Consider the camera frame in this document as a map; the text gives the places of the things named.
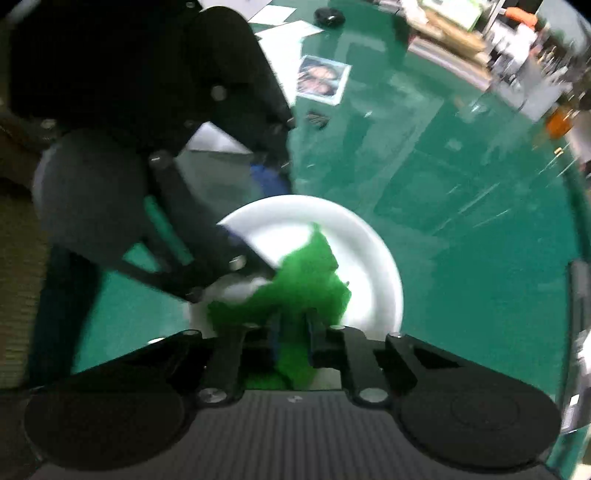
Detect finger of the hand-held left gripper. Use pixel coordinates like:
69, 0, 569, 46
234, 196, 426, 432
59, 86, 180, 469
252, 120, 295, 195
120, 151, 278, 303

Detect amber jar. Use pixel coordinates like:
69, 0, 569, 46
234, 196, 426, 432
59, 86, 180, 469
545, 104, 578, 139

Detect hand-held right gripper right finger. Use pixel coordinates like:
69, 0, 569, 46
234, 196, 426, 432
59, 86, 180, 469
307, 309, 462, 406

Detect printed photo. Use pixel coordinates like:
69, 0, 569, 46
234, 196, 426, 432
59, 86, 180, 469
294, 54, 352, 106

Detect olive textured cloth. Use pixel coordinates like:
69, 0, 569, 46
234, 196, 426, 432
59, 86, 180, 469
0, 194, 51, 388

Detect orange handled tool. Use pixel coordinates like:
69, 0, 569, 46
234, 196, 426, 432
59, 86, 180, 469
505, 6, 539, 26

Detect stack of books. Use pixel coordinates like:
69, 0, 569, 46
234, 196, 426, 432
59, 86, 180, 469
406, 9, 495, 88

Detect green cloth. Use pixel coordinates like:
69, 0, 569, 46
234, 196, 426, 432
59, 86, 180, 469
208, 223, 352, 391

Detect grey desk organizer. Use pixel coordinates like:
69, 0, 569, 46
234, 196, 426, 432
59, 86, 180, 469
496, 65, 573, 123

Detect white printed card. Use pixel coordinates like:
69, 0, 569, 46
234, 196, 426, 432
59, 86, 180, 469
256, 21, 324, 42
249, 4, 297, 25

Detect white plastic bottle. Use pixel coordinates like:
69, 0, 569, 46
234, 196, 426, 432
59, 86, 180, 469
489, 21, 532, 70

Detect black round puck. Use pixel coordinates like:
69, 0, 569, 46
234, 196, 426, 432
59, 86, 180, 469
314, 7, 345, 26

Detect white round plate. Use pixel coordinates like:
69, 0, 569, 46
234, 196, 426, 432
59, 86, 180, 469
187, 195, 404, 388

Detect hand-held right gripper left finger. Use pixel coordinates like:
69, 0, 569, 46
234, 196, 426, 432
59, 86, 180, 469
117, 323, 281, 409

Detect white paper sheet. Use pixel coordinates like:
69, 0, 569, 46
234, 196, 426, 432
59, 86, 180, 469
185, 122, 252, 155

